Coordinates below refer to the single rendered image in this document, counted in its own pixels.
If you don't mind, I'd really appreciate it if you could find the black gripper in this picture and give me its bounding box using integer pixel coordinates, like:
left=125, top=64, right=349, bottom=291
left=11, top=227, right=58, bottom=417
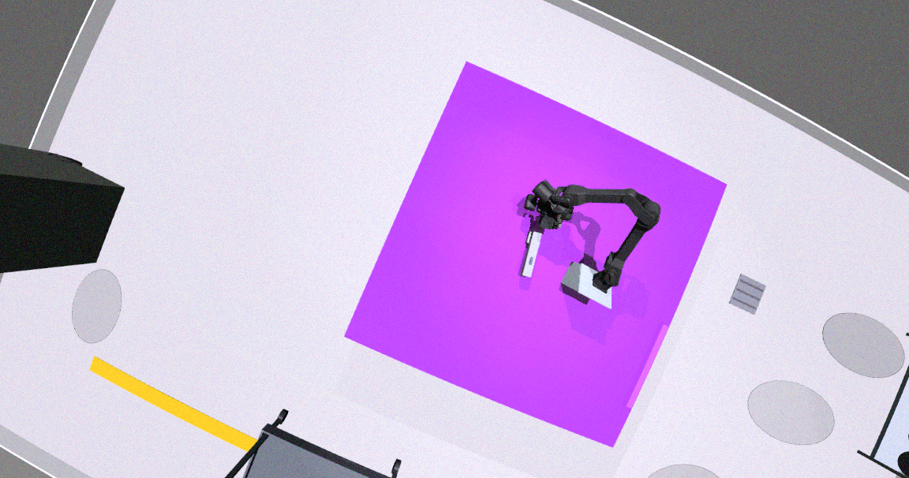
left=524, top=193, right=574, bottom=221

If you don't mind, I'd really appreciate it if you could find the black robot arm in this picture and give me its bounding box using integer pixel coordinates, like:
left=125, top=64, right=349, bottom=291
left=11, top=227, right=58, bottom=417
left=531, top=179, right=661, bottom=293

